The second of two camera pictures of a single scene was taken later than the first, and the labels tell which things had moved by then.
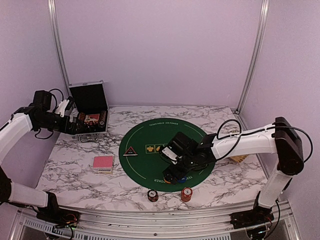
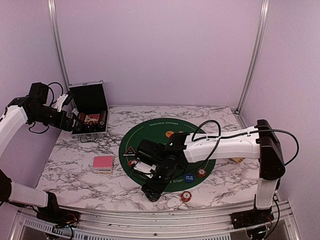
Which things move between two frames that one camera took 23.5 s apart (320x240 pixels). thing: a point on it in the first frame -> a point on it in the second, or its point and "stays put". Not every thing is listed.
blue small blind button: x=182 y=180 -> x=189 y=178
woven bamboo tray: x=239 y=158 stays put
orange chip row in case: x=81 y=116 stays put
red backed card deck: x=103 y=162 stays put
